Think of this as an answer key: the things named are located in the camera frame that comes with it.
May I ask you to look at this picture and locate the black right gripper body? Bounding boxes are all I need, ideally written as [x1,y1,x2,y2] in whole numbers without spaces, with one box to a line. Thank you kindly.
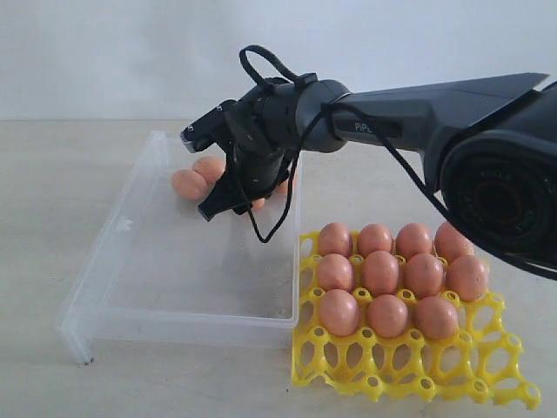
[224,145,285,205]

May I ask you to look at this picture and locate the brown egg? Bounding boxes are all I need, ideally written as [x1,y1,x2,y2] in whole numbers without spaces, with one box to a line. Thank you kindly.
[357,223,393,257]
[252,198,266,209]
[445,255,489,302]
[413,296,458,340]
[395,223,433,260]
[317,222,353,257]
[275,175,298,195]
[403,253,444,300]
[434,221,474,264]
[361,251,399,297]
[318,289,360,337]
[366,294,409,339]
[171,169,210,200]
[316,253,355,291]
[191,156,225,184]

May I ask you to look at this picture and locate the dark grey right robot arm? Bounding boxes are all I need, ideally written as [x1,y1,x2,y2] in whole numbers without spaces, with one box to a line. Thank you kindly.
[181,73,556,280]

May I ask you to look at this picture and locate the brown egg back top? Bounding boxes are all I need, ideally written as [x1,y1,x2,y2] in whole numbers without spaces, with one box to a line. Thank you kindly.
[191,156,225,184]

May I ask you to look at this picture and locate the clear plastic box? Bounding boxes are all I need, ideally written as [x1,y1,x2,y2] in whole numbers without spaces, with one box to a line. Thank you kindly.
[58,131,300,364]

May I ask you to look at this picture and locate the yellow plastic egg tray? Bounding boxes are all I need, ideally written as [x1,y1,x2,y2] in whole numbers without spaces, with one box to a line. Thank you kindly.
[291,232,541,410]

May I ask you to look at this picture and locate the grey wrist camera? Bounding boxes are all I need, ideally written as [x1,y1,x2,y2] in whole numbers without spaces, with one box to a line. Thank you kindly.
[180,99,236,153]

